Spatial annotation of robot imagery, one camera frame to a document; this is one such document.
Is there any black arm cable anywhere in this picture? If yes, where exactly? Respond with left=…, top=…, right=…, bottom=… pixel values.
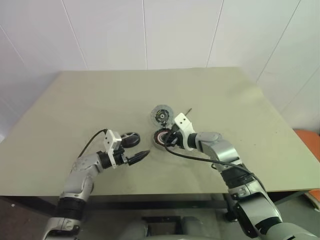
left=77, top=128, right=109, bottom=159
left=163, top=126, right=267, bottom=194

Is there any round silver housing lid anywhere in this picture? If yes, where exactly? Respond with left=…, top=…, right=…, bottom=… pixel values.
left=150, top=104, right=175, bottom=129

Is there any large orange object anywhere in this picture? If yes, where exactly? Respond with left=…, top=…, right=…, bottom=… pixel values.
left=292, top=128, right=320, bottom=162

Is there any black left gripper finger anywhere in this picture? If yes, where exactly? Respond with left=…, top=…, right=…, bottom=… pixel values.
left=123, top=136, right=141, bottom=150
left=128, top=149, right=152, bottom=166

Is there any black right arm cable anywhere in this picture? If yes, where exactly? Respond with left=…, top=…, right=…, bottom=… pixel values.
left=163, top=126, right=267, bottom=194

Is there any black table frame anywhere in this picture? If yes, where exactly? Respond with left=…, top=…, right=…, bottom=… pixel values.
left=0, top=190, right=312, bottom=223

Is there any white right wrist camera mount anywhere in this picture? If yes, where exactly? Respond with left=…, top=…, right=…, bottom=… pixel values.
left=173, top=112, right=197, bottom=151

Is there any black spoked rotor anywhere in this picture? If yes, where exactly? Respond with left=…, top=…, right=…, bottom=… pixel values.
left=120, top=131, right=141, bottom=150

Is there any small orange and white object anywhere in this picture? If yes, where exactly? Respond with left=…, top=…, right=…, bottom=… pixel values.
left=303, top=188, right=320, bottom=209

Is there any round motor housing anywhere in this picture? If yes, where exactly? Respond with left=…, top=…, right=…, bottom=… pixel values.
left=151, top=129, right=176, bottom=152

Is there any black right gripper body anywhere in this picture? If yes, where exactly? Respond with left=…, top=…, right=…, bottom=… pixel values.
left=164, top=129, right=185, bottom=150

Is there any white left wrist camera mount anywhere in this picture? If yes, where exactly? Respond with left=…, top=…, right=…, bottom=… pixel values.
left=104, top=128, right=123, bottom=170

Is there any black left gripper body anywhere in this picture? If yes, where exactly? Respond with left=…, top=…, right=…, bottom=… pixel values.
left=114, top=144, right=131, bottom=166

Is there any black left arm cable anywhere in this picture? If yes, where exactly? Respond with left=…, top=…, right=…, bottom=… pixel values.
left=77, top=128, right=109, bottom=159

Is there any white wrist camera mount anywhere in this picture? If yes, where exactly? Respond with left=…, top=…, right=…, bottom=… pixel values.
left=173, top=112, right=197, bottom=151
left=104, top=128, right=123, bottom=170

